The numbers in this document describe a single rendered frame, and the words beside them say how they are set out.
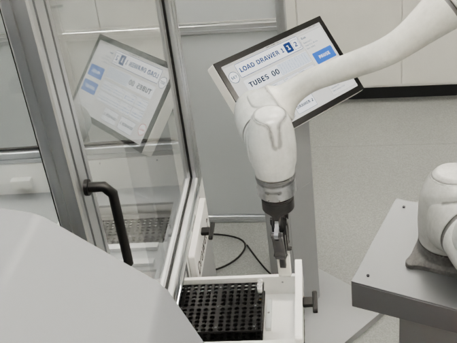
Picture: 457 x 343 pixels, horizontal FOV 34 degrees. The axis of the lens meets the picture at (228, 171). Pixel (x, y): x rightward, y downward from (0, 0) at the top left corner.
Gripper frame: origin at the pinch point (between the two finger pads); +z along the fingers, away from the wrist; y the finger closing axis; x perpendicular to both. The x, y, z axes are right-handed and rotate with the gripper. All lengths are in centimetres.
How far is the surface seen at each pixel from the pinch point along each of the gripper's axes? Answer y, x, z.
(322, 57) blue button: -104, 0, -9
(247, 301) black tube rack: 3.3, -9.4, 9.5
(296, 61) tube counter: -96, -9, -12
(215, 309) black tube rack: 6.9, -16.8, 9.5
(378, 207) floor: -171, 15, 100
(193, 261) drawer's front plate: -9.9, -26.6, 8.4
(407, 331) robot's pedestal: -17.6, 29.2, 36.4
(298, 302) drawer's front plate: 6.0, 3.7, 6.8
